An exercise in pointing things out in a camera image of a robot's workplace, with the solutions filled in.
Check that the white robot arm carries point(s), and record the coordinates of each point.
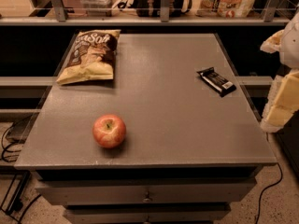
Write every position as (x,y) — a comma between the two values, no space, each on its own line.
(286,42)

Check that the grey drawer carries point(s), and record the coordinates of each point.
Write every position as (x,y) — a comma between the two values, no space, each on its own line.
(98,192)
(147,214)

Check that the red apple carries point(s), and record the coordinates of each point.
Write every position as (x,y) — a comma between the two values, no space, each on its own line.
(109,131)

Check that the metal shelf rail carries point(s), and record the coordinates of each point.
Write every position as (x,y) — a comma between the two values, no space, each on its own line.
(54,13)

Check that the black rxbar chocolate wrapper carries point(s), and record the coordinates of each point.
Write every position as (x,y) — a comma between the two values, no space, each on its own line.
(215,81)

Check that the black backpack on shelf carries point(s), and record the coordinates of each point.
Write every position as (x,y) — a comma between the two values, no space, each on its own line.
(152,8)

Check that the grey upper drawer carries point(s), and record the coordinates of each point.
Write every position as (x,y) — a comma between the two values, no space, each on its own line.
(98,192)

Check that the yellow brown chip bag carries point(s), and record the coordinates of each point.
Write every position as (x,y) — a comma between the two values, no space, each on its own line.
(92,57)

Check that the grey lower drawer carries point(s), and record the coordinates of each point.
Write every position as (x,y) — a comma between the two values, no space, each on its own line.
(147,214)

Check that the printed snack bag on shelf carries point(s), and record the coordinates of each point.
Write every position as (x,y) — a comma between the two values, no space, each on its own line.
(225,8)

